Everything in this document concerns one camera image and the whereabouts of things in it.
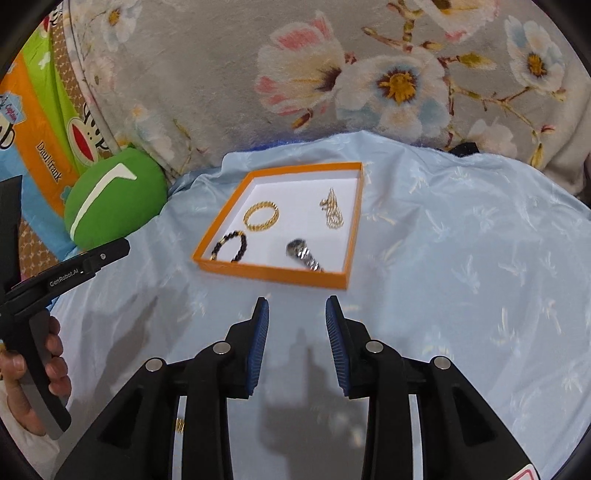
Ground cartoon monkey pillow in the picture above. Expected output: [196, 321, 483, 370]
[1, 7, 111, 278]

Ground black and gold bead bracelet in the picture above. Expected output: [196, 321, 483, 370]
[209, 230, 249, 263]

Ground green plush pillow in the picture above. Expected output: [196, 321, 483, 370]
[64, 148, 168, 250]

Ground person's left hand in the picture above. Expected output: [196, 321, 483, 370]
[1, 310, 71, 440]

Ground pearl bracelet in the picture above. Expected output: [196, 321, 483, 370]
[318, 187, 345, 230]

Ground light blue palm cloth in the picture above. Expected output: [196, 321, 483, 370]
[53, 133, 590, 479]

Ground orange shallow box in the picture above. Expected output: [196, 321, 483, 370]
[192, 162, 363, 290]

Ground grey floral blanket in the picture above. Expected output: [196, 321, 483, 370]
[63, 1, 590, 194]

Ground gold chain bangle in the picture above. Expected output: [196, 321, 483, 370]
[242, 201, 280, 232]

